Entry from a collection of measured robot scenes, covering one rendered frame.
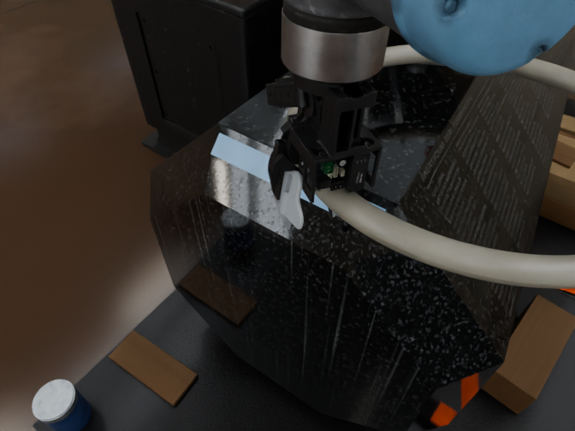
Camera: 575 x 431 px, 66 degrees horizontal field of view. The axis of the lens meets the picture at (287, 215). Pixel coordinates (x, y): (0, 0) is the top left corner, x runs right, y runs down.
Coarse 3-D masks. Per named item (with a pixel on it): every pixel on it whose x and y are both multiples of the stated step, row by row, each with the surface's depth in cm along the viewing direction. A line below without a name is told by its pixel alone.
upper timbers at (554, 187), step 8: (560, 136) 165; (568, 144) 162; (552, 168) 154; (560, 168) 154; (568, 168) 154; (552, 176) 153; (560, 176) 151; (568, 176) 151; (552, 184) 155; (560, 184) 153; (568, 184) 151; (544, 192) 158; (552, 192) 157; (560, 192) 155; (568, 192) 153; (560, 200) 156; (568, 200) 155
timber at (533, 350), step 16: (544, 304) 127; (528, 320) 124; (544, 320) 124; (560, 320) 124; (512, 336) 121; (528, 336) 121; (544, 336) 121; (560, 336) 121; (512, 352) 118; (528, 352) 118; (544, 352) 118; (560, 352) 118; (512, 368) 115; (528, 368) 115; (544, 368) 115; (496, 384) 117; (512, 384) 113; (528, 384) 112; (512, 400) 117; (528, 400) 112
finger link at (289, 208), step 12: (288, 180) 49; (300, 180) 47; (288, 192) 50; (300, 192) 48; (276, 204) 52; (288, 204) 50; (300, 204) 48; (288, 216) 50; (300, 216) 48; (288, 228) 54; (300, 228) 48
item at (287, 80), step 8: (280, 80) 50; (288, 80) 49; (272, 88) 49; (280, 88) 47; (288, 88) 44; (296, 88) 42; (272, 96) 50; (280, 96) 47; (288, 96) 45; (296, 96) 43; (304, 96) 42; (272, 104) 50; (280, 104) 48; (288, 104) 45; (296, 104) 43; (304, 104) 42
